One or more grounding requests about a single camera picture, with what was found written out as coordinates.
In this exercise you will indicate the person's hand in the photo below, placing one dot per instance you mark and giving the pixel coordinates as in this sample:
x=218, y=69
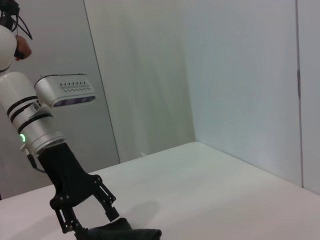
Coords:
x=23, y=47

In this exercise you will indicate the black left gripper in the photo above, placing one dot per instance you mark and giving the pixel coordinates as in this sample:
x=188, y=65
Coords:
x=65, y=175

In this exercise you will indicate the dark blue rag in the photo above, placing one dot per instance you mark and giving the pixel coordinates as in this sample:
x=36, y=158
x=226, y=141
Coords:
x=120, y=230

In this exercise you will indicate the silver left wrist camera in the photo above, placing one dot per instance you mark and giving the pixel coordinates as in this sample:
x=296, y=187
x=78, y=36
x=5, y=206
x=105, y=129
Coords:
x=67, y=92

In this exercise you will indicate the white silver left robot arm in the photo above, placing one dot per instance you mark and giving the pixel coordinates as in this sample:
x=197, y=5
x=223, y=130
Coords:
x=22, y=105

